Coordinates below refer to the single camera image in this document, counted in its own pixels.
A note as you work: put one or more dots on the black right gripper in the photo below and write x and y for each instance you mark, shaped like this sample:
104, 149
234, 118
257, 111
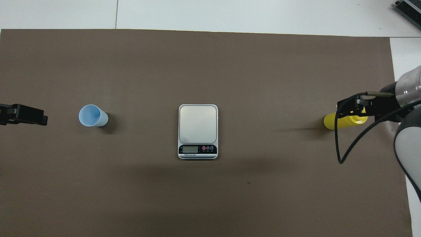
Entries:
384, 105

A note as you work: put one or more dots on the yellow squeeze seasoning bottle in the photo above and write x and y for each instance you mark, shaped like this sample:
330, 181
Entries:
338, 123

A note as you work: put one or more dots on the light blue plastic cup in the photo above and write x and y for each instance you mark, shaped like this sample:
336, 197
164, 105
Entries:
90, 115

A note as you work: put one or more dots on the silver digital kitchen scale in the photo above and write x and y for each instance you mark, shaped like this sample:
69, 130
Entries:
197, 125

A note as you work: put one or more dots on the brown table mat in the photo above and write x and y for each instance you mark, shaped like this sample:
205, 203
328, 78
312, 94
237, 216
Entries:
131, 82

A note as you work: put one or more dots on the grey ribbed metal device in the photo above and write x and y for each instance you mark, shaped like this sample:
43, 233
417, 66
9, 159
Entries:
411, 10

